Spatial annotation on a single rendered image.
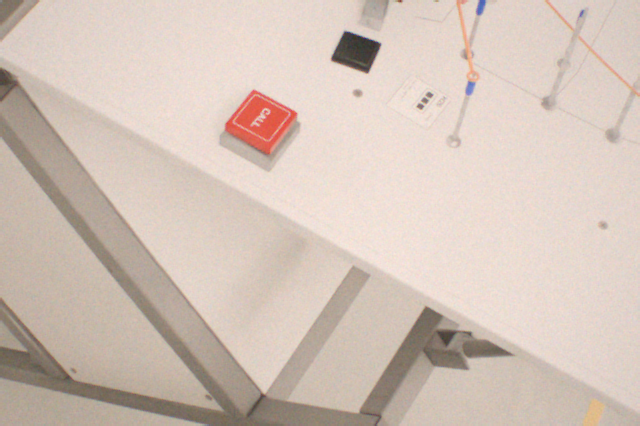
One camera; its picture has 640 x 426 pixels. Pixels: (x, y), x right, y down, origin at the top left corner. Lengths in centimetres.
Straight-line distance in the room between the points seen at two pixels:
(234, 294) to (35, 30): 46
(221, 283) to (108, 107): 40
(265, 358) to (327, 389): 125
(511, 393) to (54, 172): 218
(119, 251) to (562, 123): 52
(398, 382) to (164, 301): 29
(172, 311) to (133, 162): 18
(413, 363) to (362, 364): 142
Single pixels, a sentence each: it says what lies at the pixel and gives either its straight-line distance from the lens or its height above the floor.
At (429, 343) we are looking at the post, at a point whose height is 100.
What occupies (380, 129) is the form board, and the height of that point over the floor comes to 115.
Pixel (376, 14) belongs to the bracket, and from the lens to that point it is 132.
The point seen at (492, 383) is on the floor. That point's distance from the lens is 335.
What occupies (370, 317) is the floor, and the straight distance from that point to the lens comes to 296.
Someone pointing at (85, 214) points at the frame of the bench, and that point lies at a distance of 144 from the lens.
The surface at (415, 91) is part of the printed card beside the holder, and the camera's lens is 128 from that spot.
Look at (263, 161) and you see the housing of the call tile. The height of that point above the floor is 111.
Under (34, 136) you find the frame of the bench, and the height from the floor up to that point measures 80.
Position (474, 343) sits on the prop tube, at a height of 106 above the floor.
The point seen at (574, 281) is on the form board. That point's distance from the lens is 120.
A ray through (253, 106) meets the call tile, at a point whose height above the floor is 110.
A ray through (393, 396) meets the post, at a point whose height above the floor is 100.
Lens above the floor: 198
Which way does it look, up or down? 44 degrees down
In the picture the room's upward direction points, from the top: 92 degrees clockwise
